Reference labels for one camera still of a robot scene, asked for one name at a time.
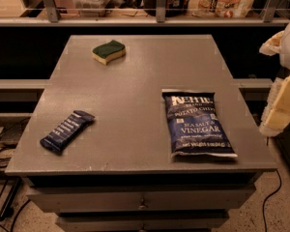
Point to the green and yellow sponge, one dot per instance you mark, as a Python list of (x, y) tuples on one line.
[(107, 52)]

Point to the grey drawer cabinet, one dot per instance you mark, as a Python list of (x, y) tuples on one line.
[(118, 174)]

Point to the dark blue snack bar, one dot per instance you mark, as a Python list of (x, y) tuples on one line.
[(61, 136)]

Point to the metal shelf rail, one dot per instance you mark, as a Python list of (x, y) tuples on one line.
[(62, 13)]

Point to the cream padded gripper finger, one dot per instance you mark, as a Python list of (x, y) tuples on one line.
[(276, 114), (272, 46)]

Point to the clear plastic container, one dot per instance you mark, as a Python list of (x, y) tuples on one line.
[(93, 8)]

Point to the grey power adapter box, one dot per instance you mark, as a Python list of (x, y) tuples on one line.
[(10, 135)]

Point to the blue Kettle chip bag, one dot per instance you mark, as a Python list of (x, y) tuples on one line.
[(194, 127)]

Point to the colourful snack bag on shelf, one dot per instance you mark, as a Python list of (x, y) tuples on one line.
[(222, 8)]

